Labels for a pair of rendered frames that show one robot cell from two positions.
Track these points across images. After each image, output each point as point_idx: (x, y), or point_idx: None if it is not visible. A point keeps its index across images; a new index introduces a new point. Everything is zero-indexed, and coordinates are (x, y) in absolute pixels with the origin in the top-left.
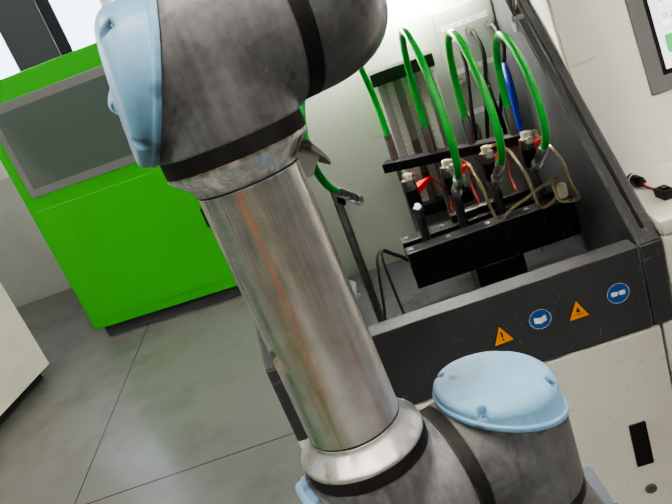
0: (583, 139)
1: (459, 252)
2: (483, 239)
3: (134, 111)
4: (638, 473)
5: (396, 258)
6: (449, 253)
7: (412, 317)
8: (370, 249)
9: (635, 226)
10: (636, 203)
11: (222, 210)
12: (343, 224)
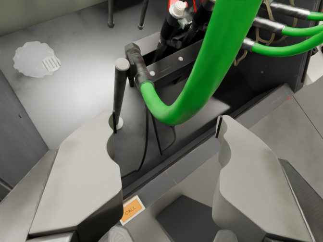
0: (316, 4)
1: (182, 70)
2: None
3: None
4: None
5: (74, 9)
6: (177, 72)
7: (185, 168)
8: (51, 2)
9: (300, 81)
10: (307, 65)
11: None
12: (118, 92)
